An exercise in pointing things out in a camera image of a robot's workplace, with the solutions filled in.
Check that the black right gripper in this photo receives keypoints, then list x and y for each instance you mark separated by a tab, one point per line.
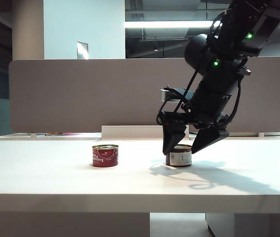
211	103

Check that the dark red can white label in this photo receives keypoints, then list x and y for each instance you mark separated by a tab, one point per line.
179	159

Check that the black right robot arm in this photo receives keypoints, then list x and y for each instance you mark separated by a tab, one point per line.
231	32

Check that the red tomato paste can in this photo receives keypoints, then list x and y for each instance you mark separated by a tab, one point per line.
104	159

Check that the grey fabric desk divider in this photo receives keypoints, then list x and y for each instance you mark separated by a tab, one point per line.
93	95

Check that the long ceiling light strip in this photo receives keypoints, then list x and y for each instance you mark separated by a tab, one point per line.
159	24

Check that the pink and orange items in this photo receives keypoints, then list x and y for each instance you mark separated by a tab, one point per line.
56	134

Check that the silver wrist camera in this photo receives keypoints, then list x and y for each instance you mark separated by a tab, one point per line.
165	95

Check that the framed wall poster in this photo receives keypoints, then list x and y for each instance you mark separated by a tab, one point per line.
82	50

